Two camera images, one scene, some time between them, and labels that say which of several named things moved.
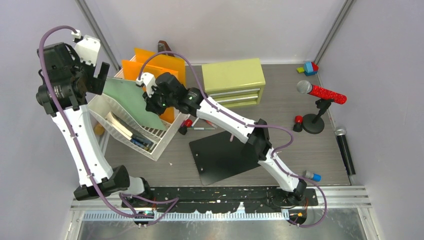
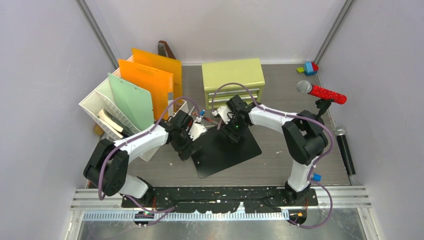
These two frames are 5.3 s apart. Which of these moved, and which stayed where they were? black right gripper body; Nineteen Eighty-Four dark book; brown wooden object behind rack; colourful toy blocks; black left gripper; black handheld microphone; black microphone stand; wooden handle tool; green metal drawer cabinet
Moved: black left gripper; Nineteen Eighty-Four dark book; black right gripper body
Stayed: black microphone stand; black handheld microphone; wooden handle tool; colourful toy blocks; brown wooden object behind rack; green metal drawer cabinet
